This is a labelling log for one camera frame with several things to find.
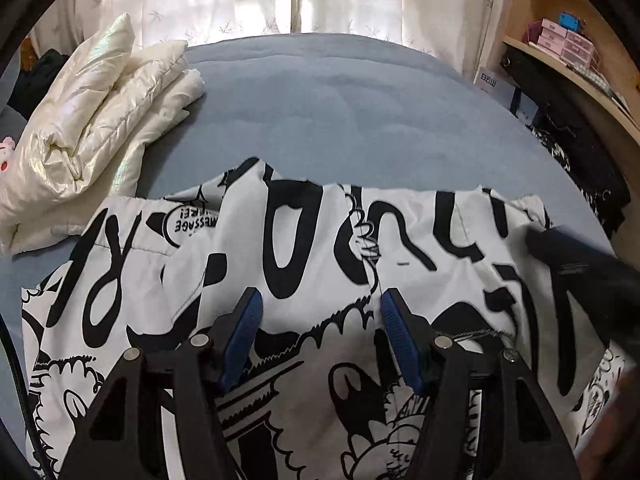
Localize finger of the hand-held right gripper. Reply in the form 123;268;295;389
524;230;571;271
547;225;603;256

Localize white cardboard box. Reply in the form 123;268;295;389
472;62;516;99

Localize pink storage boxes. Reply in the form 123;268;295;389
522;19;598;66

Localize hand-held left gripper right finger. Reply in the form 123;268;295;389
380;287;583;480

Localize black clothing by shelf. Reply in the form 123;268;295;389
500;42;632;233

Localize folded cream puffer jacket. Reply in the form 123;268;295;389
0;12;206;256

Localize black and white printed jacket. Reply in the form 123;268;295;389
20;157;626;480

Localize white floral curtain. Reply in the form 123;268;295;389
30;0;521;76

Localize wooden shelf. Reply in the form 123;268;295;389
492;0;640;161

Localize black cloth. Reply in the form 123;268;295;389
7;49;76;116

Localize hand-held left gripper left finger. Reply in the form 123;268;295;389
57;287;264;480

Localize pink and white plush toy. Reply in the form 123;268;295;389
0;136;17;173

